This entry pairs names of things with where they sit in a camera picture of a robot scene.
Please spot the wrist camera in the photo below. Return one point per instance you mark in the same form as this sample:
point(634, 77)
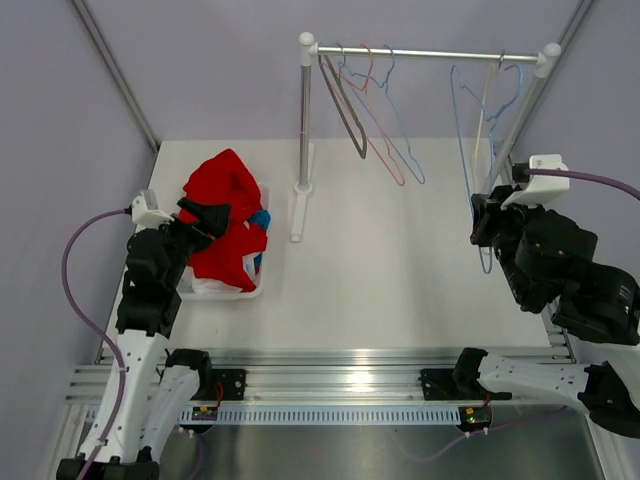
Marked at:
point(144, 211)
point(539, 188)

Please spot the pink hanger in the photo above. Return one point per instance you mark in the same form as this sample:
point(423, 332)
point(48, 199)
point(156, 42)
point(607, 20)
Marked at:
point(388, 160)

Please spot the cream white hanger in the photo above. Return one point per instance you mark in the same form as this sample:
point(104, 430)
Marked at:
point(491, 73)

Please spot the metal clothes rack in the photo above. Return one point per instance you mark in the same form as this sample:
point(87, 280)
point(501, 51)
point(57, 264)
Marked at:
point(545, 63)

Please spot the clear plastic basket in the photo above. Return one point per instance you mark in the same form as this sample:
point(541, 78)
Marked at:
point(230, 267)

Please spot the red t shirt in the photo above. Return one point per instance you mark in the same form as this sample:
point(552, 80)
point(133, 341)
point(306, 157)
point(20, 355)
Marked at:
point(220, 180)

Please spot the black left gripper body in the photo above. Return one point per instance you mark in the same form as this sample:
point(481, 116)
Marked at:
point(201, 234)

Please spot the white slotted cable duct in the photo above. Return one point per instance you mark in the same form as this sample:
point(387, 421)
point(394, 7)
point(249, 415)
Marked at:
point(321, 415)

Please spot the aluminium mounting rail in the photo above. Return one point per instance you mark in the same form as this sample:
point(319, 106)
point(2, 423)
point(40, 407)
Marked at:
point(340, 376)

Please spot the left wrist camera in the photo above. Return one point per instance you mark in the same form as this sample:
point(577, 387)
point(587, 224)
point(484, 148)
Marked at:
point(144, 211)

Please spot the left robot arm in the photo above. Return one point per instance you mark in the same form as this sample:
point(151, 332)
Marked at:
point(140, 407)

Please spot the blue t shirt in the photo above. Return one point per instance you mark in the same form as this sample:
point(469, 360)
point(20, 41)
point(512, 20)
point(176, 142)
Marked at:
point(261, 218)

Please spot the white t shirt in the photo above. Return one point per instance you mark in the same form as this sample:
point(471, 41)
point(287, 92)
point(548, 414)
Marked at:
point(210, 289)

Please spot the light blue hanger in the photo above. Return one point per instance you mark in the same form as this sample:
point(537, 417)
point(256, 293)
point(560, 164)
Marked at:
point(480, 157)
point(407, 158)

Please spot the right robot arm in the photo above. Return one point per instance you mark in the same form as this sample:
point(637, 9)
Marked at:
point(547, 259)

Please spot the grey hanger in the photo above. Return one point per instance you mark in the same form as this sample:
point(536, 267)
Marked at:
point(343, 105)

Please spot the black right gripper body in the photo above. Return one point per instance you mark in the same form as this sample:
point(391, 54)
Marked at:
point(497, 227)

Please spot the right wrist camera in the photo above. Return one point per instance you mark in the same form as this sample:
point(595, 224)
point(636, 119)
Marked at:
point(539, 188)

